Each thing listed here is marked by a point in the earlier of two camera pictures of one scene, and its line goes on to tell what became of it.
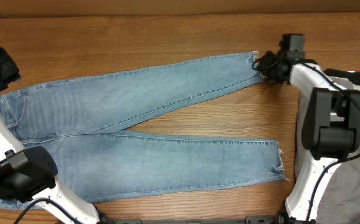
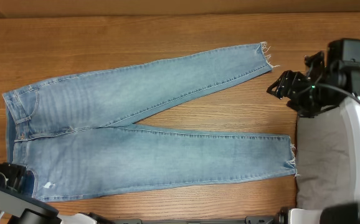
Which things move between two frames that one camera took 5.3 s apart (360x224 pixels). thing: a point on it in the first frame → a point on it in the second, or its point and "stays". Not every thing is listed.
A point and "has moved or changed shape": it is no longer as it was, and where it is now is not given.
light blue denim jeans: x=85 y=123 has moved or changed shape
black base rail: x=256 y=220 stays
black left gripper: x=10 y=72 → x=12 y=172
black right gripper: x=263 y=66 → x=288 y=84
